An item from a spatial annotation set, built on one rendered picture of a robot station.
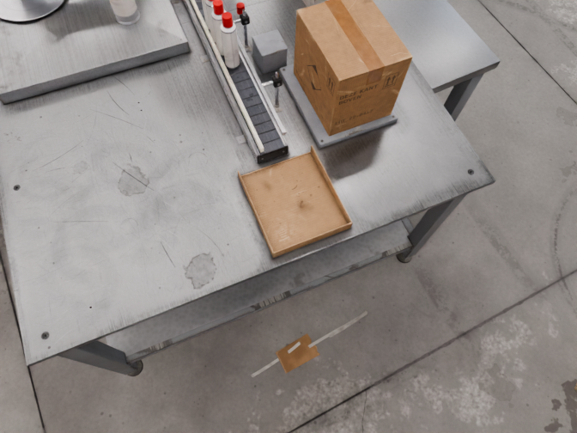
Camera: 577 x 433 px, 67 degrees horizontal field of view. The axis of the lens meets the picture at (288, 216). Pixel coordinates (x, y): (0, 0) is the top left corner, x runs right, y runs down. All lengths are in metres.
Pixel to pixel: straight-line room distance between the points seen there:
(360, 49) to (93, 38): 0.98
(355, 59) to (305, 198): 0.44
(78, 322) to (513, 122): 2.49
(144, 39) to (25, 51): 0.42
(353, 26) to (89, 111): 0.93
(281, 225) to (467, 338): 1.23
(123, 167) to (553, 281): 2.06
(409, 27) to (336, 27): 0.56
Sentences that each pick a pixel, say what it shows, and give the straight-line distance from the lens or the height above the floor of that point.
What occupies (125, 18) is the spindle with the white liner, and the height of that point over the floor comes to 0.91.
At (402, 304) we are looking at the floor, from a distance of 2.22.
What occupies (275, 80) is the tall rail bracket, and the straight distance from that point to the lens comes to 1.48.
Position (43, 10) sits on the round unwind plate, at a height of 0.89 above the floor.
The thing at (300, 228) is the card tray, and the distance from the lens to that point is 1.35.
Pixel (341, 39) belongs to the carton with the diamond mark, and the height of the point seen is 1.12.
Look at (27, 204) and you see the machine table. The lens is 1.58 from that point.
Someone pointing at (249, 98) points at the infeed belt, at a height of 0.88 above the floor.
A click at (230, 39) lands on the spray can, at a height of 1.01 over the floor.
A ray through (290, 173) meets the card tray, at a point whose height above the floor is 0.83.
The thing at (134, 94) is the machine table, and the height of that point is 0.83.
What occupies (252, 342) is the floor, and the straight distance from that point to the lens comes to 2.10.
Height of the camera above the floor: 2.07
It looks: 65 degrees down
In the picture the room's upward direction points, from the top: 4 degrees clockwise
